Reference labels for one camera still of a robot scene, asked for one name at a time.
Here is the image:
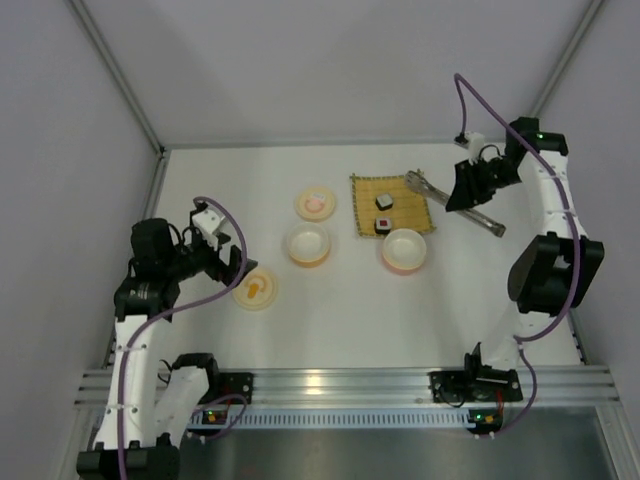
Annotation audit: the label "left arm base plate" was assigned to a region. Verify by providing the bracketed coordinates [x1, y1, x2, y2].
[216, 371, 255, 404]

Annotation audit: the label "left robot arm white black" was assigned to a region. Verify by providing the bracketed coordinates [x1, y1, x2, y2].
[76, 211, 257, 479]

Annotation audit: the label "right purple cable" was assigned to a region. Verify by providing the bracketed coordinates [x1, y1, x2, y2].
[453, 73, 584, 439]

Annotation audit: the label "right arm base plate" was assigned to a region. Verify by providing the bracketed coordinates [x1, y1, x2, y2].
[428, 368, 523, 406]

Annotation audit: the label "right aluminium frame post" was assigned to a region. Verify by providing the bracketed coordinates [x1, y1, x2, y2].
[524, 0, 609, 119]

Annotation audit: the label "cream lid pink handle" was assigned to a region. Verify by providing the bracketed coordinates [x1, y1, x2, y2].
[294, 186, 337, 222]

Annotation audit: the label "metal tongs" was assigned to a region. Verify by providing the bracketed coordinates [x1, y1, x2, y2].
[404, 169, 507, 239]

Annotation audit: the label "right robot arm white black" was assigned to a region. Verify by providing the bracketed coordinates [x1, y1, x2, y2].
[440, 117, 605, 401]

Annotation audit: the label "aluminium frame post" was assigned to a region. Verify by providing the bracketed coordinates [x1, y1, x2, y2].
[65, 0, 165, 159]
[524, 0, 609, 119]

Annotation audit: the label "purple cable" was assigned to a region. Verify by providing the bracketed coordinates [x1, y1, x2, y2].
[115, 195, 249, 480]
[453, 73, 584, 439]

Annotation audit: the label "left aluminium frame post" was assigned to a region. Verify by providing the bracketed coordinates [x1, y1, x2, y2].
[65, 0, 165, 159]

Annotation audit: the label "sushi roll red centre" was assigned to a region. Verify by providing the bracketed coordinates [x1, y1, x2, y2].
[374, 216, 393, 236]

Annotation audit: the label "slotted cable duct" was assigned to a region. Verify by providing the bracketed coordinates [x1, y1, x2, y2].
[187, 407, 499, 434]

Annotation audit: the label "pink lunch bowl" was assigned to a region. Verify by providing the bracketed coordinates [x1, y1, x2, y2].
[381, 229, 427, 275]

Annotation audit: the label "orange lunch bowl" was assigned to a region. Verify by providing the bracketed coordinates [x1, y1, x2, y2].
[285, 222, 331, 268]

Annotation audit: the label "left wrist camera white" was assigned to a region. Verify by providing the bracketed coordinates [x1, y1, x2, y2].
[191, 207, 226, 250]

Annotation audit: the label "sushi roll green centre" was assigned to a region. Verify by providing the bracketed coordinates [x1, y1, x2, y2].
[375, 193, 394, 211]

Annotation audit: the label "cream lid orange handle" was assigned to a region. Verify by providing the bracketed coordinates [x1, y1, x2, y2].
[232, 267, 278, 311]

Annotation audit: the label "aluminium mounting rail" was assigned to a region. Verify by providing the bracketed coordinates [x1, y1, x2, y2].
[74, 367, 619, 407]

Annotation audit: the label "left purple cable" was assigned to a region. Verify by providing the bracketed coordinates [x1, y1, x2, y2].
[115, 195, 249, 480]

